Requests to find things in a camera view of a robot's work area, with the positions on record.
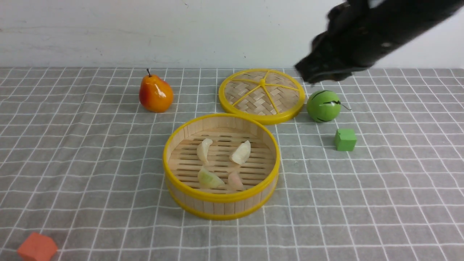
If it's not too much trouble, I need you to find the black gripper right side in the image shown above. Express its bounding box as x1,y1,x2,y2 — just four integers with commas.
294,0,392,84

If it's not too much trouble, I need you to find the white dumpling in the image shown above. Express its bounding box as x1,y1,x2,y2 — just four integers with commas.
196,138,213,165
230,140,251,165

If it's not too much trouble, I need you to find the pink dumpling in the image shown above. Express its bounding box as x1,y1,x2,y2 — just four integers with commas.
227,171,244,191

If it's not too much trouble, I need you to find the green dumpling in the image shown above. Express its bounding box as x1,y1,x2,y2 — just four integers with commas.
197,166,225,189

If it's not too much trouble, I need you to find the yellow rimmed woven steamer lid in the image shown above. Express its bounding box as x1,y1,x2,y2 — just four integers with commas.
218,69,306,125

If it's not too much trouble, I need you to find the yellow rimmed bamboo steamer tray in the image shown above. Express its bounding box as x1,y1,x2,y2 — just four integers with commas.
162,113,281,220

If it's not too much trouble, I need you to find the green toy watermelon ball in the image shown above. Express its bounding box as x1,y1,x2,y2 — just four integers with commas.
306,90,352,123

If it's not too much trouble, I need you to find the green wooden cube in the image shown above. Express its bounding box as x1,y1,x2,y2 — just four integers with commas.
334,128,357,152

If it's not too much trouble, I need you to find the orange toy pear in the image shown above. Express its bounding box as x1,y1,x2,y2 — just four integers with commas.
139,68,174,113

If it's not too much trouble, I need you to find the grey checked tablecloth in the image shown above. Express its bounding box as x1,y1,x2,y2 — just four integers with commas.
0,67,464,261

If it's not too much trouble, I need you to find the orange wooden cube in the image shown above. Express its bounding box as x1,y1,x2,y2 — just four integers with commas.
17,232,58,261

